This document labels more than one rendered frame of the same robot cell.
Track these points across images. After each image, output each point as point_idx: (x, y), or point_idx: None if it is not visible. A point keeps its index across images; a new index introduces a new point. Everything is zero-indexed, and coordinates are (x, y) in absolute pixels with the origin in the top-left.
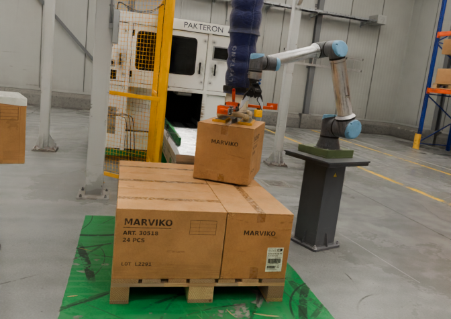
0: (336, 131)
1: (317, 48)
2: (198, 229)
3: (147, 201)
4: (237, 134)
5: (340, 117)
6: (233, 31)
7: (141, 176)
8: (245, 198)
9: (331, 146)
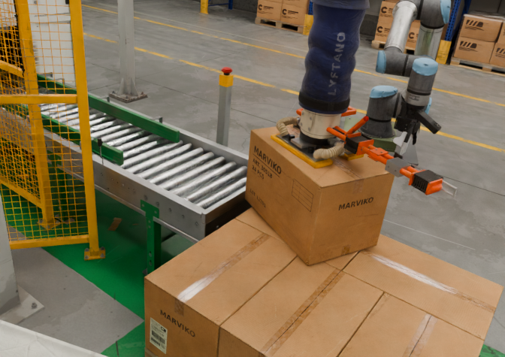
0: None
1: (415, 10)
2: None
3: None
4: (373, 186)
5: None
6: (345, 7)
7: (267, 316)
8: (424, 282)
9: (389, 132)
